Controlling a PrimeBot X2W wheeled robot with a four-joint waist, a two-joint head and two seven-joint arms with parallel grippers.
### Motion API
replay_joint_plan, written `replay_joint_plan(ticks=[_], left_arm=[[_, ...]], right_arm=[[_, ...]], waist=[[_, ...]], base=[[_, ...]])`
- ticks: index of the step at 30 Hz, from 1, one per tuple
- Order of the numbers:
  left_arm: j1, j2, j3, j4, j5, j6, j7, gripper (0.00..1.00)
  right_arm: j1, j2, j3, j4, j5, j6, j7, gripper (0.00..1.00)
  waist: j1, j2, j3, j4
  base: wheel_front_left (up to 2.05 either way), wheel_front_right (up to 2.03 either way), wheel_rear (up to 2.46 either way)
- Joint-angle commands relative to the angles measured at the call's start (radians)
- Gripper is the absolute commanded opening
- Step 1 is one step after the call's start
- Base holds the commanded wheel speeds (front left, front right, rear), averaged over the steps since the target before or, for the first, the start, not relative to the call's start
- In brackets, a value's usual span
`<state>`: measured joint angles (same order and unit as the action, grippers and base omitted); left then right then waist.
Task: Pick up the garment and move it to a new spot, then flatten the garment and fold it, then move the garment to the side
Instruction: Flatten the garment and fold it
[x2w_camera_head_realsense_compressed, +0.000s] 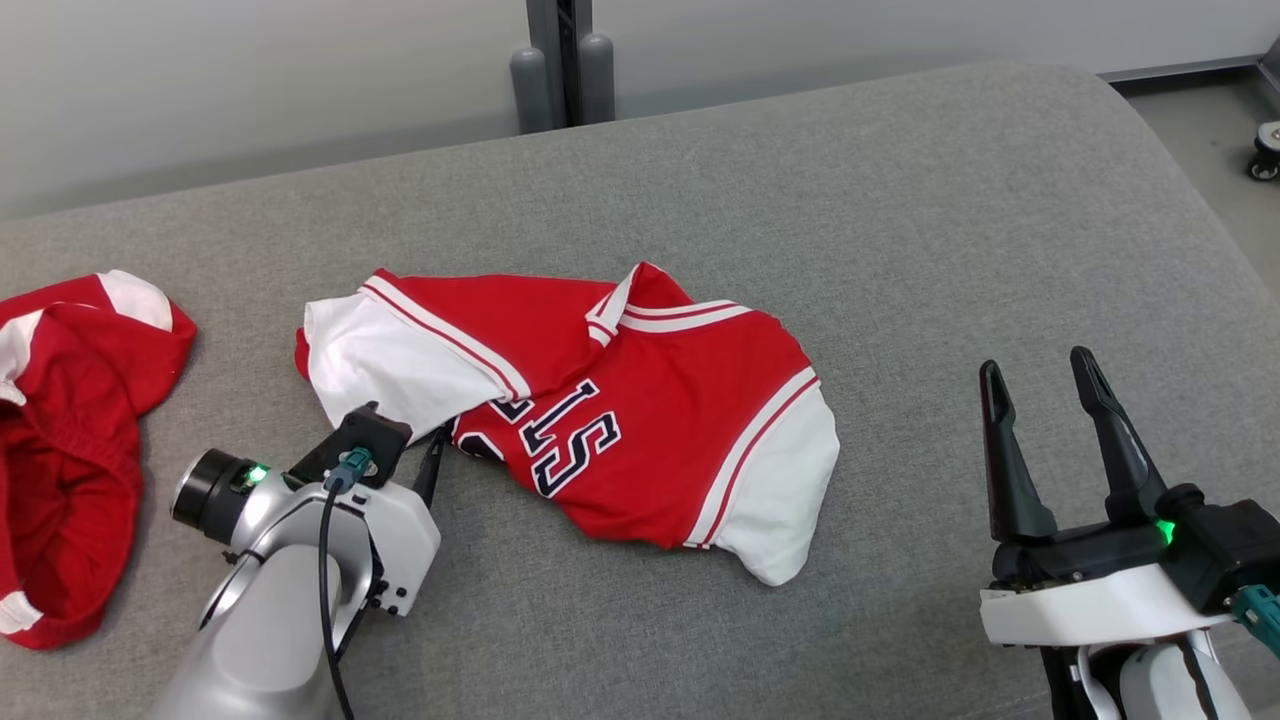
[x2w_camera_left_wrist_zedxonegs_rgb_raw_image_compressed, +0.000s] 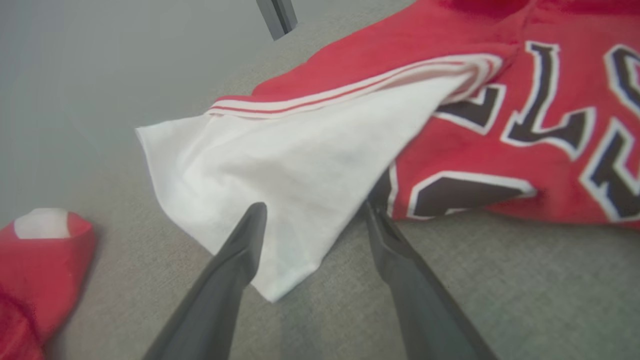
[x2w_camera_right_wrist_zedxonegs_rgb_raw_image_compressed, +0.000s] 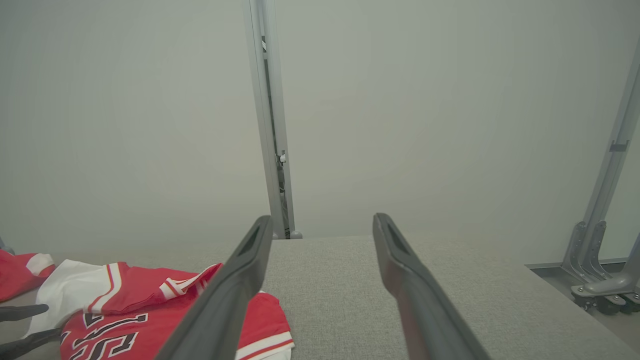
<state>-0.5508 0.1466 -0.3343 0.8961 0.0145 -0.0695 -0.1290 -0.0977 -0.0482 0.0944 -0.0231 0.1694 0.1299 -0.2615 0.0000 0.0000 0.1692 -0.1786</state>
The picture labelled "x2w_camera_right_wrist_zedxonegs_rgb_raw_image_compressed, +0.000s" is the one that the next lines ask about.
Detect red white basketball jersey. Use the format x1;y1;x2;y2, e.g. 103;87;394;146
25;259;296;360

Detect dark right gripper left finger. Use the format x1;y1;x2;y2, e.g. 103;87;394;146
155;215;275;360

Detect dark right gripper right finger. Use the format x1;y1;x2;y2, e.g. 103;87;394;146
372;212;492;360

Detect red shorts with white stripes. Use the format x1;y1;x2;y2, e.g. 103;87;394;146
0;248;56;303

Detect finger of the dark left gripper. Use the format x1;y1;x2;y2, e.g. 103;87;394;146
0;328;62;360
0;303;50;322

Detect grey partition stand with castors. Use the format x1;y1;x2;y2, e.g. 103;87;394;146
560;37;640;316

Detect grey partition joint post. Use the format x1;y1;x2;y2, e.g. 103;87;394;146
242;0;303;240

